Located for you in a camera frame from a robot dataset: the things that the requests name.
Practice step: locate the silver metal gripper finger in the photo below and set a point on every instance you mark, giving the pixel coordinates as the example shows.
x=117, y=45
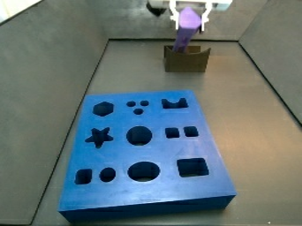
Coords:
x=173, y=16

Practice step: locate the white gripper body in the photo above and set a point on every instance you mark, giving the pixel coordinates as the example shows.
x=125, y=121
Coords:
x=219, y=5

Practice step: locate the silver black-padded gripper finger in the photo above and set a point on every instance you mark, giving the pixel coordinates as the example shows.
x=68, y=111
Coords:
x=204, y=15

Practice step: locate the purple three prong object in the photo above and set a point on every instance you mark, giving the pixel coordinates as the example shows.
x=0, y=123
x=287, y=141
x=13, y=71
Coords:
x=188, y=24

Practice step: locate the black curved fixture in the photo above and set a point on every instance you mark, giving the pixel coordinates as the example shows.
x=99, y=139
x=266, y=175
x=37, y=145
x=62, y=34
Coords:
x=192, y=61

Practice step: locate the blue foam shape block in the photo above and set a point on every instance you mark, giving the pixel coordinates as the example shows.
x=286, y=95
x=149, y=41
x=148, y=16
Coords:
x=144, y=158

